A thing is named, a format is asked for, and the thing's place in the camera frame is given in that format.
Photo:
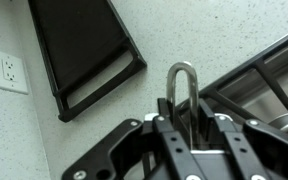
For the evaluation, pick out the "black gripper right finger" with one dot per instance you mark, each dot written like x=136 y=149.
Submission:
x=267 y=156

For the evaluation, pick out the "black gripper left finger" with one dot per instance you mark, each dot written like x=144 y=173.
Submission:
x=117 y=150

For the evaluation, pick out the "wide black stove grate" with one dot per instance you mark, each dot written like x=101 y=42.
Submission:
x=274 y=86

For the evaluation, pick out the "black griddle tray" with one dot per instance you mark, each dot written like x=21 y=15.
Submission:
x=84 y=40

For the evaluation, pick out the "white wall outlet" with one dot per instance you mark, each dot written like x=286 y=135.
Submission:
x=9 y=71

